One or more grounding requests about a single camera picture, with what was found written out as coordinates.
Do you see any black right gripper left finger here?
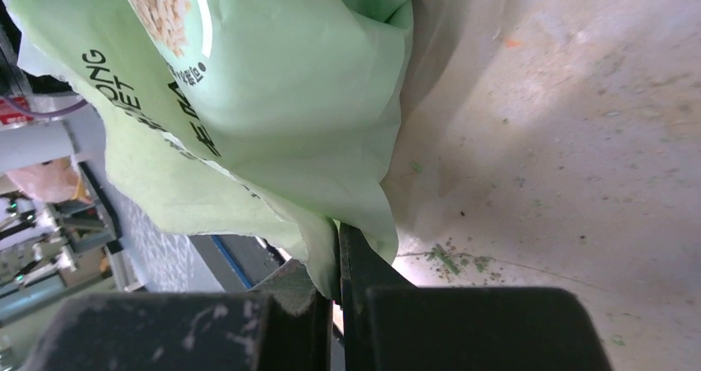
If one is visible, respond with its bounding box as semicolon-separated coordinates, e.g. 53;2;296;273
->
23;260;331;371

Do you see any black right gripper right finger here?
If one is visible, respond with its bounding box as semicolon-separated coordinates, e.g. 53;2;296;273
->
338;224;611;370

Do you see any green cat litter bag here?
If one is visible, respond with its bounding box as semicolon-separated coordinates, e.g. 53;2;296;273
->
2;0;414;297

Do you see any spilled green litter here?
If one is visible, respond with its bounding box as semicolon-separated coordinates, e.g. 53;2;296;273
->
423;241;501;284

